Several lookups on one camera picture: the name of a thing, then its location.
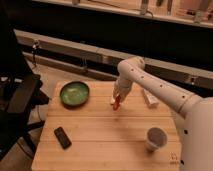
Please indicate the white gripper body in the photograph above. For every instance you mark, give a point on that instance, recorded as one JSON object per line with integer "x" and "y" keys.
{"x": 121, "y": 90}

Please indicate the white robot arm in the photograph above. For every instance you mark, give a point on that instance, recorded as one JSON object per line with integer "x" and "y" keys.
{"x": 197, "y": 147}

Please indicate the green bowl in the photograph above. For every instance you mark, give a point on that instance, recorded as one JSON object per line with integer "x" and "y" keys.
{"x": 74, "y": 93}

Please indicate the wooden table board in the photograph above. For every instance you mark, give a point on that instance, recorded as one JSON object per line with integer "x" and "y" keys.
{"x": 104, "y": 139}

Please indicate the white paper cup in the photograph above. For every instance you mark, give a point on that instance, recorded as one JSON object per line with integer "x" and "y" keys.
{"x": 156, "y": 138}

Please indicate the black phone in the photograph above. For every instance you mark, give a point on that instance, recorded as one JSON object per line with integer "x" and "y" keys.
{"x": 62, "y": 138}

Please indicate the black office chair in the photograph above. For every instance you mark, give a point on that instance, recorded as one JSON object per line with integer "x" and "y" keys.
{"x": 20, "y": 92}

